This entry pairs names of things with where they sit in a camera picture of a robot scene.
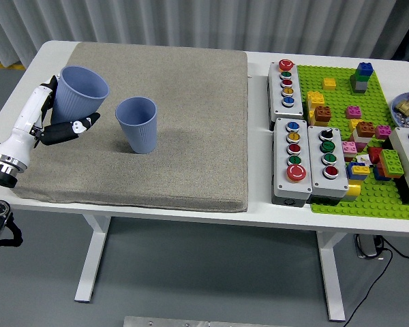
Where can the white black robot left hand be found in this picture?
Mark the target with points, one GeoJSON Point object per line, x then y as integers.
{"type": "Point", "coordinates": [20, 136]}

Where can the blue ribbed plastic cup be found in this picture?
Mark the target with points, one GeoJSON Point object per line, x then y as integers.
{"type": "Point", "coordinates": [138, 126]}
{"type": "Point", "coordinates": [75, 98]}

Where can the yellow floor tape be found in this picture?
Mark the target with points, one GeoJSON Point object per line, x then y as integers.
{"type": "Point", "coordinates": [7, 66]}

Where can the white table leg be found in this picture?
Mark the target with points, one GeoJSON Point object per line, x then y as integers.
{"type": "Point", "coordinates": [330, 279]}
{"type": "Point", "coordinates": [92, 259]}

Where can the grey-brown fabric mat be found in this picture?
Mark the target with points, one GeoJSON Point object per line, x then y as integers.
{"type": "Point", "coordinates": [177, 136]}

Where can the white pleated curtain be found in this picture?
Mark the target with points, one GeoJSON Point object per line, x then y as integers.
{"type": "Point", "coordinates": [204, 20]}

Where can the five-button grey control box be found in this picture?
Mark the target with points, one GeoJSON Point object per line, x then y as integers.
{"type": "Point", "coordinates": [294, 104]}
{"type": "Point", "coordinates": [279, 177]}

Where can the four-button box with black selector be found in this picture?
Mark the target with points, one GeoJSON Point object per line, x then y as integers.
{"type": "Point", "coordinates": [318, 185]}

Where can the small yellow brick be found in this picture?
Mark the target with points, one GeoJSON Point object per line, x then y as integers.
{"type": "Point", "coordinates": [329, 84]}

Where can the green studded baseplate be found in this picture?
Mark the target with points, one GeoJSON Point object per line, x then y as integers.
{"type": "Point", "coordinates": [341, 98]}

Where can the pink brick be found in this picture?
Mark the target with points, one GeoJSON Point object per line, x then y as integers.
{"type": "Point", "coordinates": [349, 148]}
{"type": "Point", "coordinates": [353, 112]}
{"type": "Point", "coordinates": [383, 132]}

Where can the yellow and grey brick stack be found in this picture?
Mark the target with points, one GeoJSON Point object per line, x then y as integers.
{"type": "Point", "coordinates": [352, 190]}

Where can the blue and yellow brick stack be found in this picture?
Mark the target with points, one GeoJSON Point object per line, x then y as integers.
{"type": "Point", "coordinates": [357, 170]}

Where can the brown brick on white stack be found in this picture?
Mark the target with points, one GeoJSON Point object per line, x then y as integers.
{"type": "Point", "coordinates": [364, 129]}

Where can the blue green grey brick tower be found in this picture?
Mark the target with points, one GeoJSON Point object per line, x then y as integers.
{"type": "Point", "coordinates": [361, 76]}

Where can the red brick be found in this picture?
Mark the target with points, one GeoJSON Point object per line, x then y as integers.
{"type": "Point", "coordinates": [375, 154]}

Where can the grey power adapter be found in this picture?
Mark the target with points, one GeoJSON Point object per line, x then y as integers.
{"type": "Point", "coordinates": [366, 247]}

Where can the green brick on red-blue stack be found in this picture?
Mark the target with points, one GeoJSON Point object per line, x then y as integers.
{"type": "Point", "coordinates": [391, 161]}

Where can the brass fitting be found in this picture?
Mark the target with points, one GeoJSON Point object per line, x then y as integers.
{"type": "Point", "coordinates": [405, 106]}

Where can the white button box on bricks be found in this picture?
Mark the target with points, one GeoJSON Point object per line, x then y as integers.
{"type": "Point", "coordinates": [407, 156]}

